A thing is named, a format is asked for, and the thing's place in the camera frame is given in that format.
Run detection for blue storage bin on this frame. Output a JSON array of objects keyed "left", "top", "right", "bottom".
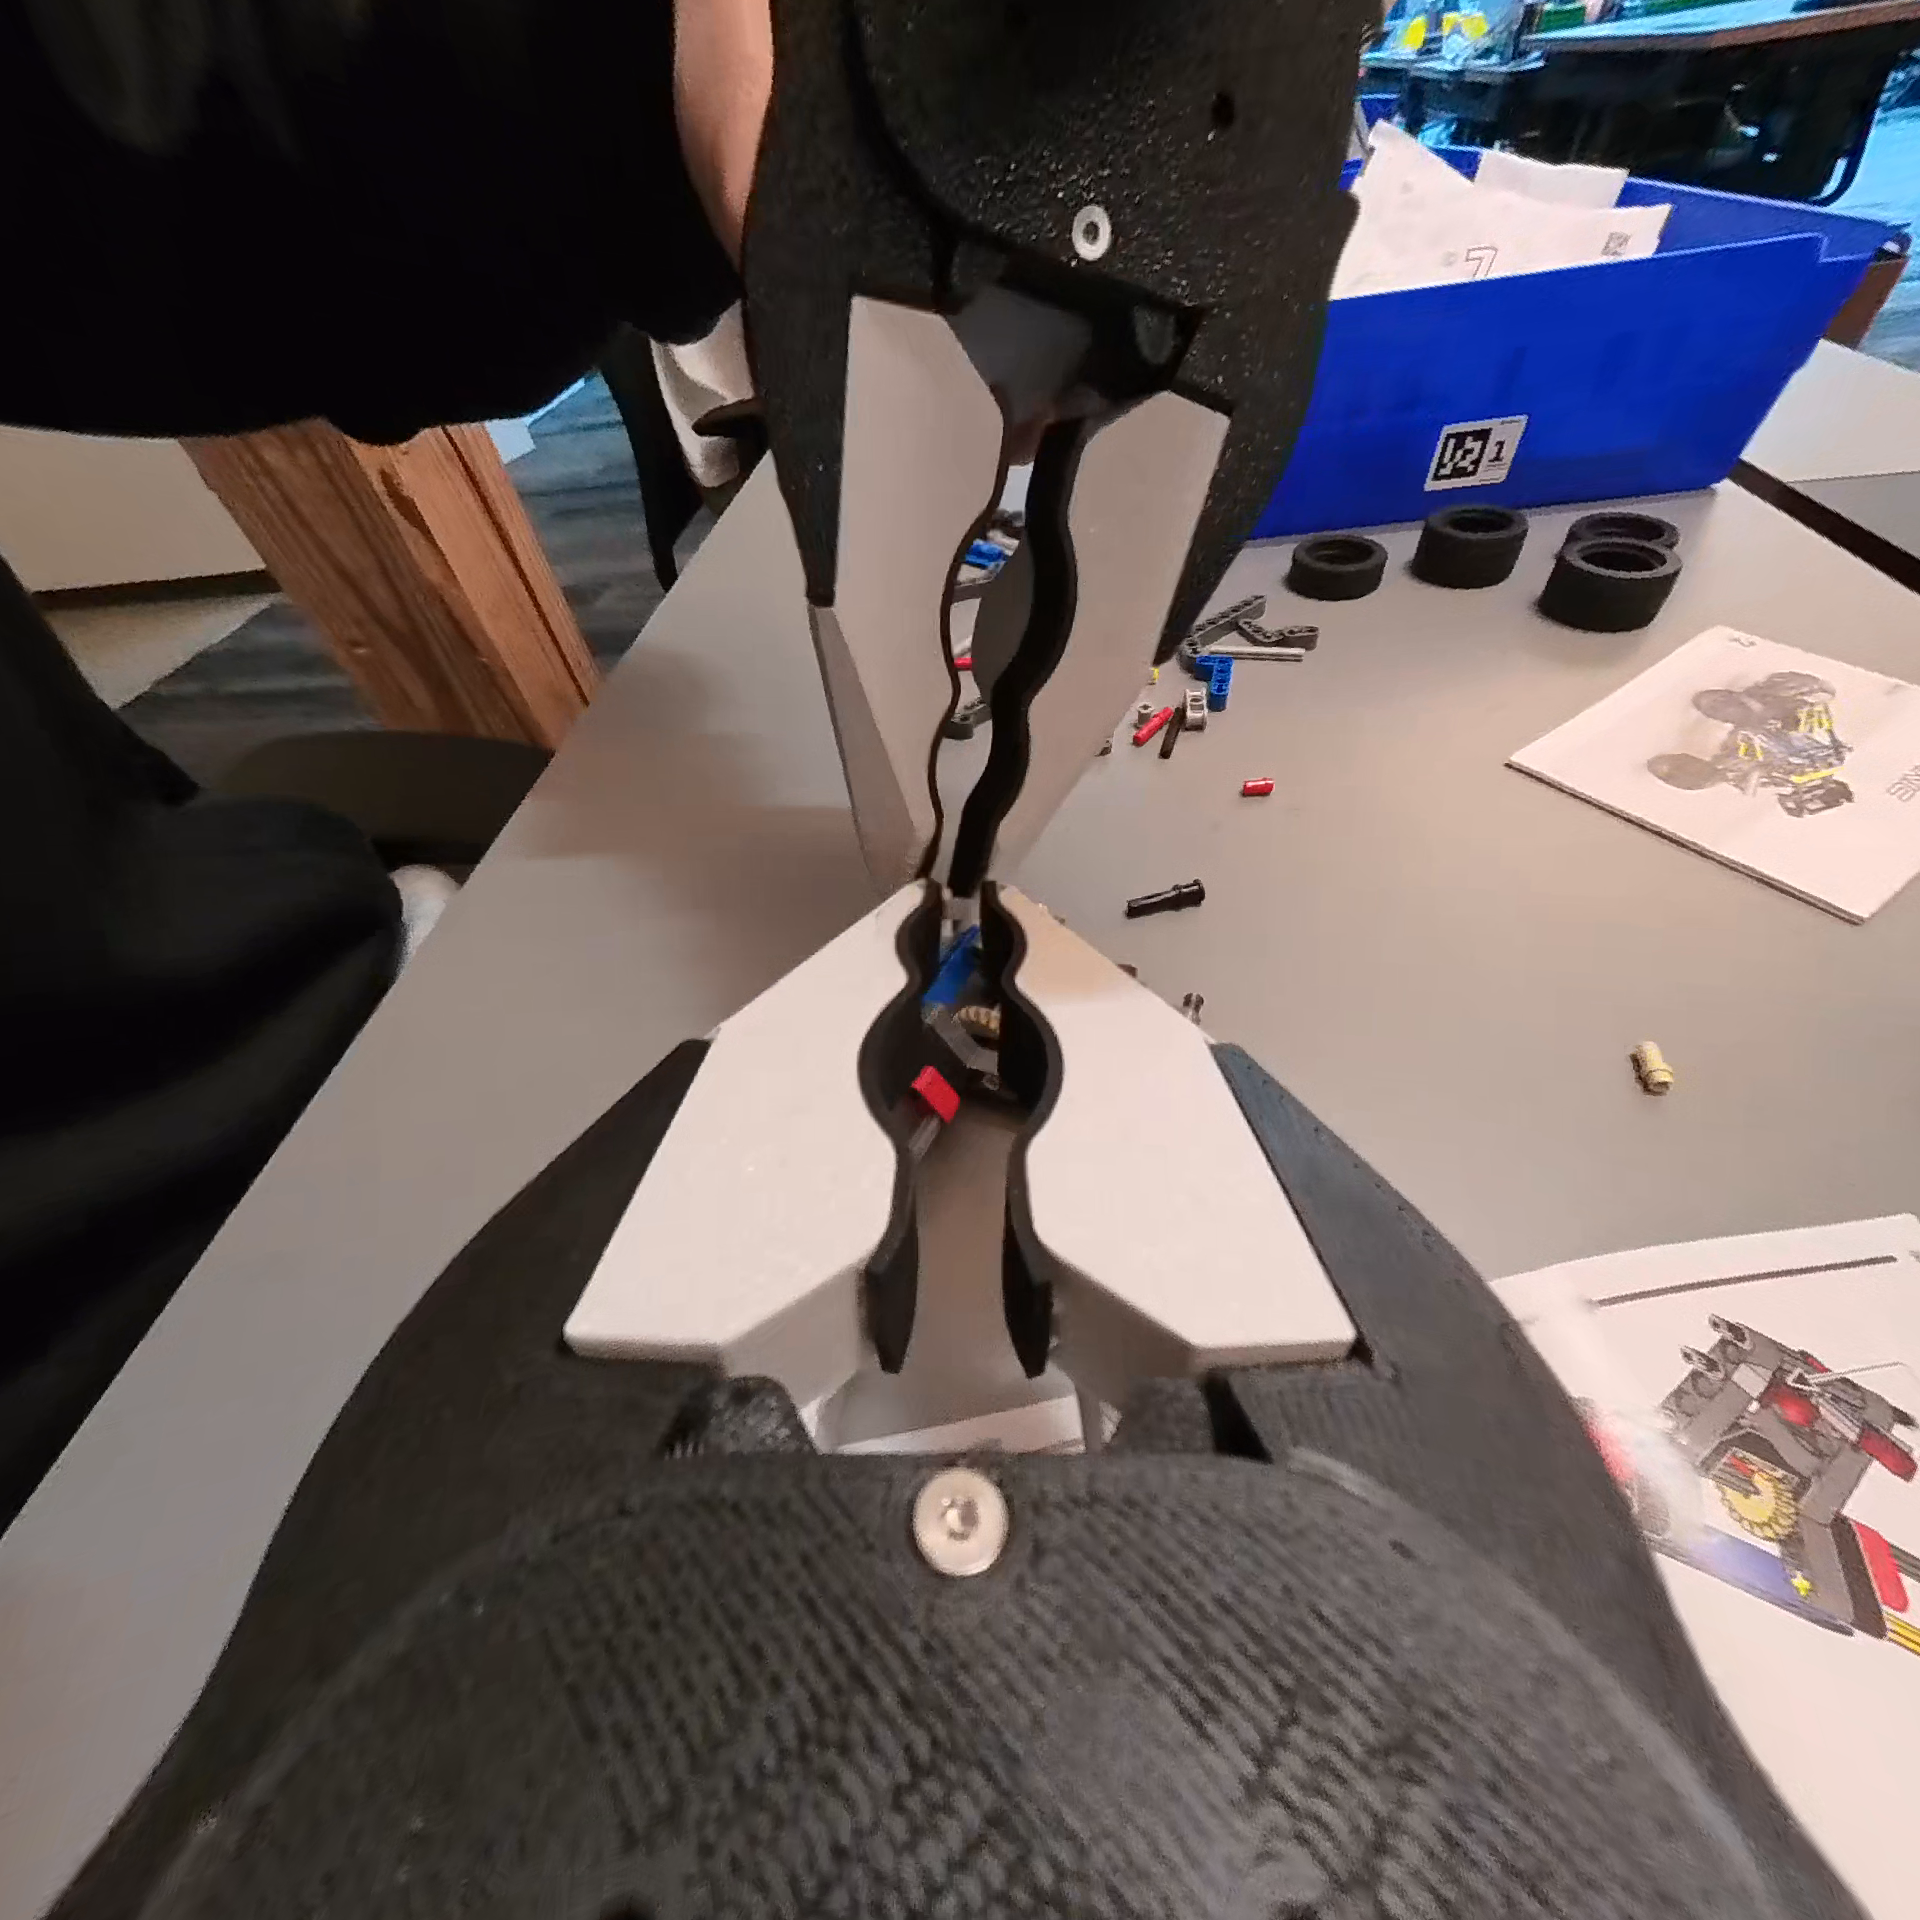
[{"left": 1253, "top": 141, "right": 1914, "bottom": 541}]

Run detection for partly built lego chassis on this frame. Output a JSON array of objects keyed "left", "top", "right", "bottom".
[{"left": 897, "top": 900, "right": 1041, "bottom": 1163}]

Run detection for closed instruction booklet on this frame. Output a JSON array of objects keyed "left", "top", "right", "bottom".
[{"left": 1507, "top": 622, "right": 1920, "bottom": 924}]

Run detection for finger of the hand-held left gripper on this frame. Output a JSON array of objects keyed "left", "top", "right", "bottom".
[
  {"left": 945, "top": 398, "right": 1234, "bottom": 904},
  {"left": 807, "top": 292, "right": 1008, "bottom": 889}
]

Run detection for wooden post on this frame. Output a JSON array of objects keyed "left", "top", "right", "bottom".
[{"left": 181, "top": 420, "right": 602, "bottom": 752}]

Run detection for white paper sheets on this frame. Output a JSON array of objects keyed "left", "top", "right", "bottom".
[{"left": 1335, "top": 120, "right": 1673, "bottom": 294}]

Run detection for black office chair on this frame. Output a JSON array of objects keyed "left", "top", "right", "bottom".
[{"left": 0, "top": 556, "right": 560, "bottom": 1531}]

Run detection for dark background table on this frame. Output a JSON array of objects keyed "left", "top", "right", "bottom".
[{"left": 1359, "top": 0, "right": 1920, "bottom": 203}]

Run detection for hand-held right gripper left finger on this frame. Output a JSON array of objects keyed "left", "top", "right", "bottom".
[{"left": 562, "top": 883, "right": 939, "bottom": 1373}]

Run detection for person's left forearm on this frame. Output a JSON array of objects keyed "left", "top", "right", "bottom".
[{"left": 0, "top": 0, "right": 752, "bottom": 444}]

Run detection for open instruction booklet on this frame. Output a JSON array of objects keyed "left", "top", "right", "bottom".
[{"left": 1489, "top": 1212, "right": 1920, "bottom": 1920}]

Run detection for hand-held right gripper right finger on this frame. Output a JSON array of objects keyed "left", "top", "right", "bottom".
[{"left": 984, "top": 883, "right": 1361, "bottom": 1378}]

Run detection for pile of loose lego pieces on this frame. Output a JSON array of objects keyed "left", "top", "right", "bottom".
[{"left": 938, "top": 509, "right": 1327, "bottom": 763}]

